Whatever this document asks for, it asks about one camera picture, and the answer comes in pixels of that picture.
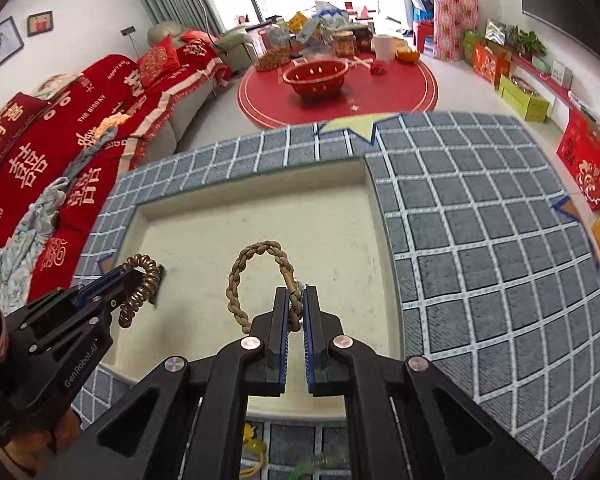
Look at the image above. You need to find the red plastic colander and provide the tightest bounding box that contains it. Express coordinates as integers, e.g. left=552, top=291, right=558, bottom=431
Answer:
left=283, top=58, right=349, bottom=99

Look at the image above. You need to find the red covered sofa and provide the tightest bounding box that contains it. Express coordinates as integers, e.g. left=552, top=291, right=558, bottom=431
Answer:
left=0, top=39, right=232, bottom=303

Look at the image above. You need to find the white cup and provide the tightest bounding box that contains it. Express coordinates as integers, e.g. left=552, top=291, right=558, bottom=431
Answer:
left=373, top=35, right=396, bottom=62

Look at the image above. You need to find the beige armchair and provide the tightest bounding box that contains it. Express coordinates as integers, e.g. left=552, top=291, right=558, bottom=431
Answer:
left=147, top=21, right=254, bottom=73

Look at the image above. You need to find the pink floral gift box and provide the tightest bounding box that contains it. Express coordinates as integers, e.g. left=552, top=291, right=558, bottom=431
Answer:
left=434, top=0, right=478, bottom=62

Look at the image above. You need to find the grey checkered mat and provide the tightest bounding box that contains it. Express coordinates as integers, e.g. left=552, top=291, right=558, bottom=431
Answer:
left=73, top=112, right=600, bottom=479

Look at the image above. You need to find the brown coil bead bracelet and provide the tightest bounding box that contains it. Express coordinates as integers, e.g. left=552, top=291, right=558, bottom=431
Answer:
left=116, top=252, right=162, bottom=330

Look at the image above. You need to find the red round table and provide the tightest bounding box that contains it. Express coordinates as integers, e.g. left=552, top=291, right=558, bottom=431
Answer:
left=237, top=54, right=439, bottom=129

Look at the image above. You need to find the light blue floral blanket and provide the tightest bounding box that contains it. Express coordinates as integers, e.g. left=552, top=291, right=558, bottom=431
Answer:
left=0, top=126, right=118, bottom=314

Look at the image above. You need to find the braided tan rope bracelet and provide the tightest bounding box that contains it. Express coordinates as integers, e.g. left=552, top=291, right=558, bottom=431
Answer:
left=224, top=239, right=306, bottom=336

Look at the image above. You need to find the green translucent bangle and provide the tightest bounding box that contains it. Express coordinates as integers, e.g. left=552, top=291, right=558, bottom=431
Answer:
left=287, top=452, right=350, bottom=480

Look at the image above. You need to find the yellow cord bracelet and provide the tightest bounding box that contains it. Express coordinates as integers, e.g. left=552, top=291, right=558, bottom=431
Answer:
left=239, top=421, right=269, bottom=478

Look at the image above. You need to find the green potted plant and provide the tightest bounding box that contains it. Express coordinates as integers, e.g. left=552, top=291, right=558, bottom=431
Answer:
left=507, top=26, right=546, bottom=61

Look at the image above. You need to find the red embroidered cushion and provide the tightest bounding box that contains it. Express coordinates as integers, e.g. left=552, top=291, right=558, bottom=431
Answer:
left=137, top=36, right=180, bottom=88

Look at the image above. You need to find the green jewelry tray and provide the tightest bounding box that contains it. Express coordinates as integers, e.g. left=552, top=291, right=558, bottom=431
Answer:
left=82, top=156, right=412, bottom=421

